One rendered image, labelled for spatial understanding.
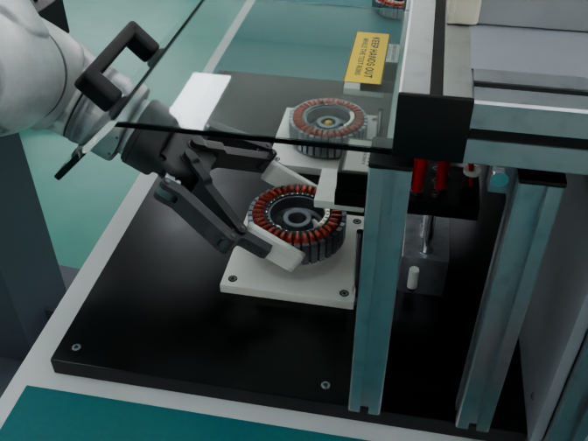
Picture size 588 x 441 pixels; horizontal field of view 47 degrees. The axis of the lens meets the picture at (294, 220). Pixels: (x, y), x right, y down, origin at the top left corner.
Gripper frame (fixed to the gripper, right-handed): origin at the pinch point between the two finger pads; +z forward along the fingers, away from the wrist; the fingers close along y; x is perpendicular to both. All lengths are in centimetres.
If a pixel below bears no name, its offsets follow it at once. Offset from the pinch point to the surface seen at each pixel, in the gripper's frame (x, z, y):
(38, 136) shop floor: -131, -60, -129
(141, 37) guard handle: 13.2, -23.1, 4.2
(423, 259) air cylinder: 7.4, 12.8, 3.8
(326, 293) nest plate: -1.1, 6.3, 6.8
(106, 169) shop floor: -114, -32, -114
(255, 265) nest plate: -5.5, -1.2, 3.9
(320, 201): 6.5, 0.2, 3.1
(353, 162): 11.6, 0.6, 1.3
